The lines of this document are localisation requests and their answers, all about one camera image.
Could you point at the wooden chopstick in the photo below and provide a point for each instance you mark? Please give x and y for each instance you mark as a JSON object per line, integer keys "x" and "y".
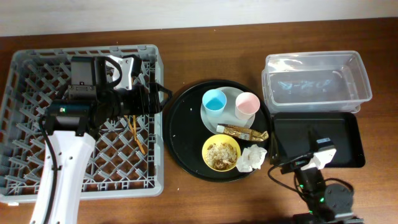
{"x": 135, "y": 137}
{"x": 134, "y": 125}

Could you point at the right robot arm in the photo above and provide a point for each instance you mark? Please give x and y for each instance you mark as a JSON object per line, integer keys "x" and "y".
{"x": 328, "y": 200}

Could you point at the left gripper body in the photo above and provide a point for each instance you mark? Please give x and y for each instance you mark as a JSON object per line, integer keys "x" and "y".
{"x": 154, "y": 98}

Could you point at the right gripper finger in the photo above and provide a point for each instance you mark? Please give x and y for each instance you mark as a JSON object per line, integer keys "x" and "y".
{"x": 312, "y": 136}
{"x": 274, "y": 152}

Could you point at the gold snack wrapper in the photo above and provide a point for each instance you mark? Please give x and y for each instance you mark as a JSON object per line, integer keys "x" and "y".
{"x": 242, "y": 133}

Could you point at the white tissue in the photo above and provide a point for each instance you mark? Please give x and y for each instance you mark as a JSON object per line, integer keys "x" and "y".
{"x": 251, "y": 158}

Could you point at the clear plastic bin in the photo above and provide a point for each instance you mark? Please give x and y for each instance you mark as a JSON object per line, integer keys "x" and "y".
{"x": 315, "y": 82}

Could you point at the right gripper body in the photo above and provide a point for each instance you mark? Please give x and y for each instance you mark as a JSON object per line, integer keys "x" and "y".
{"x": 310, "y": 158}

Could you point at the pink plastic cup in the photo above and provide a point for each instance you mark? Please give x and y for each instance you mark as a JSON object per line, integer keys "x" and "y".
{"x": 246, "y": 105}

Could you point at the round black tray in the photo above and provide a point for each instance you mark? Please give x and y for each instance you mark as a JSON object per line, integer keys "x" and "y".
{"x": 185, "y": 134}

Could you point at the yellow bowl with food scraps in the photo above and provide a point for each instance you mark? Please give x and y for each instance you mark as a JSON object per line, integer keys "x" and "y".
{"x": 221, "y": 152}

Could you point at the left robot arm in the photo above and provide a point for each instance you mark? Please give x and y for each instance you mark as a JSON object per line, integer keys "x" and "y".
{"x": 71, "y": 127}

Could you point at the grey round plate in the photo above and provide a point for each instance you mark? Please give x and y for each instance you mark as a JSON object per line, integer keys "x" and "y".
{"x": 228, "y": 116}

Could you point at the blue plastic cup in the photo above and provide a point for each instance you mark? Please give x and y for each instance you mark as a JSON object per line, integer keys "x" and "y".
{"x": 214, "y": 102}

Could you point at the grey dishwasher rack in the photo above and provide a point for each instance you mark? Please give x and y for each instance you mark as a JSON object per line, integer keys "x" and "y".
{"x": 116, "y": 168}

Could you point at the black rectangular tray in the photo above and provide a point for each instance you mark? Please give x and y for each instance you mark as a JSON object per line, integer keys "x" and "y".
{"x": 291, "y": 129}

